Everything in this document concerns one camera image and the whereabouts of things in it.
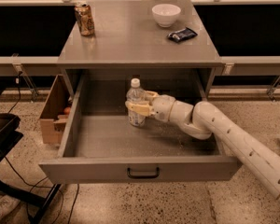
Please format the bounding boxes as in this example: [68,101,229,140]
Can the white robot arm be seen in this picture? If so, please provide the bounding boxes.
[125,91,280,203]

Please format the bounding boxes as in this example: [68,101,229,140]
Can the cardboard box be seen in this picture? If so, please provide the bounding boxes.
[39,75,70,145]

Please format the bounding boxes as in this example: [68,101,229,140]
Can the clear plastic water bottle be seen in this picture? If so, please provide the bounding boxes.
[126,78,146,127]

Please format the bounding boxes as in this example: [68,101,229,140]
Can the metal rail bracket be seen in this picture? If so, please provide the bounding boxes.
[11,53,39,102]
[222,63,234,76]

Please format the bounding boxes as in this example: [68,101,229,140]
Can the black drawer handle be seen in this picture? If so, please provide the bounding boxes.
[127,167,160,179]

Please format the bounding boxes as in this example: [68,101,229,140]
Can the black floor cable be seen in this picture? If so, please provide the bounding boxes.
[0,75,80,224]

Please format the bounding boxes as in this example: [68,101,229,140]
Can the dark blue snack packet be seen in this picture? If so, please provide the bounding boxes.
[167,27,197,43]

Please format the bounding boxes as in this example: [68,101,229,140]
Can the open grey drawer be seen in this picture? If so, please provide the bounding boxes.
[40,72,241,184]

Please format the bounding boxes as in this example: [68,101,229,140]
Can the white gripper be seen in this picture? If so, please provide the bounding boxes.
[125,91,175,122]

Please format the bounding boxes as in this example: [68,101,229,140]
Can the black chair frame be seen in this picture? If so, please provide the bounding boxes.
[0,87,63,224]

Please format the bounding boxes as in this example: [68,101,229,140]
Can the right metal rail bracket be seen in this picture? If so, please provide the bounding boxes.
[222,63,234,76]

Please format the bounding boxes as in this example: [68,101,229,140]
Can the left metal rail bracket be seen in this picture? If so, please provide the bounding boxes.
[11,53,39,102]

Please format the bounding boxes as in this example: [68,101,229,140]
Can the white shoe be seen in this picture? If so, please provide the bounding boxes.
[0,195,20,221]

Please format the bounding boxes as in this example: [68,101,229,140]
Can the orange fruit in box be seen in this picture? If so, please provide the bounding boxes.
[63,106,71,115]

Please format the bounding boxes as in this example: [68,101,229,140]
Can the gold drink can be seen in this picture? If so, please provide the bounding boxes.
[75,4,95,36]

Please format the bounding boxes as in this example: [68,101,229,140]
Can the white ceramic bowl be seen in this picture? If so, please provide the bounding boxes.
[152,4,181,27]

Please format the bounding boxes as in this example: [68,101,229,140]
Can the grey metal cabinet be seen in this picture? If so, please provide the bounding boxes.
[58,0,221,95]

